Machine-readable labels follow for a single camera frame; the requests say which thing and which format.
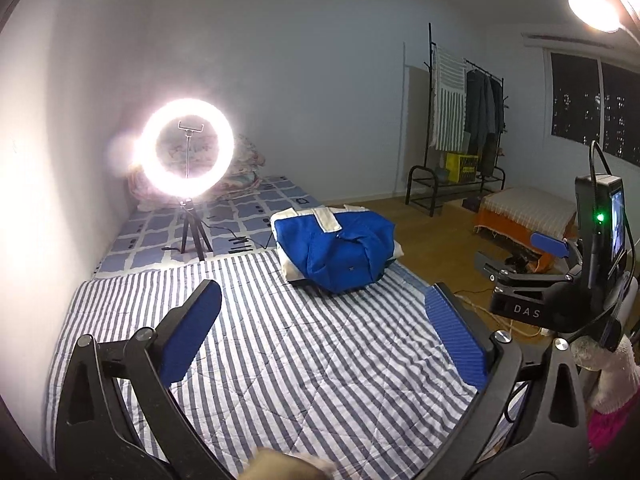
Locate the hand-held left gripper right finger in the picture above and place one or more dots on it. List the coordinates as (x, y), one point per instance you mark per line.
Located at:
(457, 335)

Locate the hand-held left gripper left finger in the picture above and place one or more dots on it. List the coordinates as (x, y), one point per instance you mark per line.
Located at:
(192, 330)

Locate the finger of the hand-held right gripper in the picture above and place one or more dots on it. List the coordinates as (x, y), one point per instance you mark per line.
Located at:
(550, 245)
(505, 270)

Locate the cream and blue jacket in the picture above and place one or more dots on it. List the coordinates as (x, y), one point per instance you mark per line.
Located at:
(340, 255)

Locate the black clothes rack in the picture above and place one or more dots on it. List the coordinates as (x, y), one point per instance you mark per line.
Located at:
(429, 110)

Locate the person's right hand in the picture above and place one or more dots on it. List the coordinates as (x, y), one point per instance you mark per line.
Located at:
(617, 375)

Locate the small dark box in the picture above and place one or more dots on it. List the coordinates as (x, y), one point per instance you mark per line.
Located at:
(472, 203)

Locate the black tripod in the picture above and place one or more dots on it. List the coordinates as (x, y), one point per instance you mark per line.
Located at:
(189, 230)

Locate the blue patterned bed sheet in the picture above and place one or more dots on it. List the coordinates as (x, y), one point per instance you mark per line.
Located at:
(150, 230)

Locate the yellow crate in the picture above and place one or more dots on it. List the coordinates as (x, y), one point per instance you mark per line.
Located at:
(461, 167)

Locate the blue white striped blanket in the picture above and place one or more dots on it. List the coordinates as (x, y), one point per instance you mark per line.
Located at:
(300, 360)

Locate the window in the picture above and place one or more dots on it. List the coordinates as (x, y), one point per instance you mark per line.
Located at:
(575, 100)

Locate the dark hanging coat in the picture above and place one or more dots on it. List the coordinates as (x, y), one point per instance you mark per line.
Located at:
(479, 105)
(498, 105)

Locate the cream fuzzy cloth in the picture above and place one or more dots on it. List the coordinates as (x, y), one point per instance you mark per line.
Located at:
(285, 465)

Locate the striped hanging towel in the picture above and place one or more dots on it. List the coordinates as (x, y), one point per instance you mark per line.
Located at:
(450, 100)

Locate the floral blanket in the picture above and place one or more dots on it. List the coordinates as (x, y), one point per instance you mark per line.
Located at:
(247, 160)

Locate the ceiling lamp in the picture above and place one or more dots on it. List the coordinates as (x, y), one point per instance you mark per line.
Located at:
(595, 10)

